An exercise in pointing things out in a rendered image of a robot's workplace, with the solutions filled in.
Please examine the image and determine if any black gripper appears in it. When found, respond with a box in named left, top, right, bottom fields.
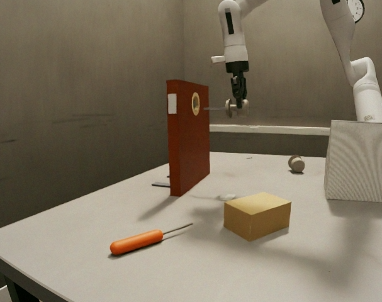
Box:
left=225, top=61, right=249, bottom=111

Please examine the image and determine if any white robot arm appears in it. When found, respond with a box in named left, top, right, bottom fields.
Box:
left=211, top=0, right=382, bottom=122

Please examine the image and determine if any cream door knob with square spindle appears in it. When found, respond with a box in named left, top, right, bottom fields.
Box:
left=204, top=99, right=249, bottom=118

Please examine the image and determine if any orange-handled screwdriver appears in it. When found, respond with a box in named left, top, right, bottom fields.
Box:
left=110, top=223, right=193, bottom=255

